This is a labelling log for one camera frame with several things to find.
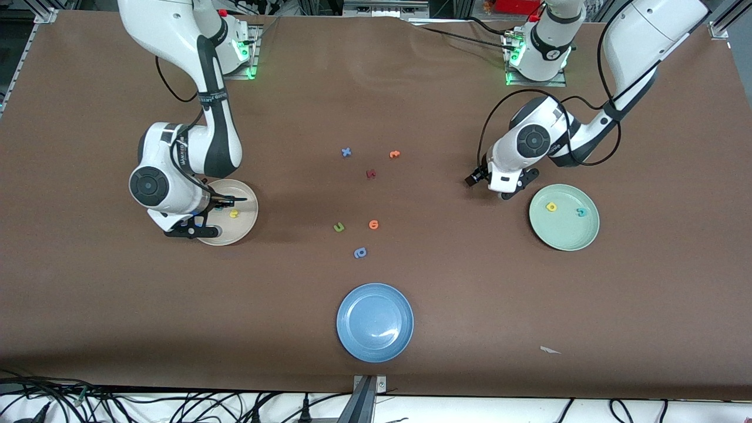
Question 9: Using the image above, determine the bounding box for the beige round plate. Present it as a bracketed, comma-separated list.
[197, 179, 259, 246]

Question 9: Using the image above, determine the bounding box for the pale green round plate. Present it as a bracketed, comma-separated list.
[529, 184, 600, 252]

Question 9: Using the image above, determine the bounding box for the brown paper table cover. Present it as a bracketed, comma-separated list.
[0, 9, 752, 400]

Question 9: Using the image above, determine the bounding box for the red box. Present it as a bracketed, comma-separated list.
[493, 0, 541, 15]

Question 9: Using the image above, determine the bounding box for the blue round plate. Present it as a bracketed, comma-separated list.
[336, 283, 415, 364]

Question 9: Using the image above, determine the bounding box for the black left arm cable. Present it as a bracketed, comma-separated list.
[479, 88, 622, 171]

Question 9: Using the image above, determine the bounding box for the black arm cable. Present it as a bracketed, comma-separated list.
[155, 54, 215, 194]
[479, 88, 622, 171]

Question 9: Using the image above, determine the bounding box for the metal left arm base mount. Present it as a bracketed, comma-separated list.
[503, 26, 568, 88]

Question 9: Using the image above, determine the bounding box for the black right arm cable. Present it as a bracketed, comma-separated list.
[155, 54, 215, 194]

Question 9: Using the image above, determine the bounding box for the metal right arm base mount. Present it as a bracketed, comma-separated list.
[223, 23, 261, 80]

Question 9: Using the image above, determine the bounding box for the black table cable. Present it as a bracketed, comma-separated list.
[405, 16, 521, 53]

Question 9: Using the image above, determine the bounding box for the grey metal rail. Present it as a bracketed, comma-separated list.
[343, 0, 431, 18]

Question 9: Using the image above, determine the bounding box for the aluminium profile bracket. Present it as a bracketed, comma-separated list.
[337, 375, 388, 423]

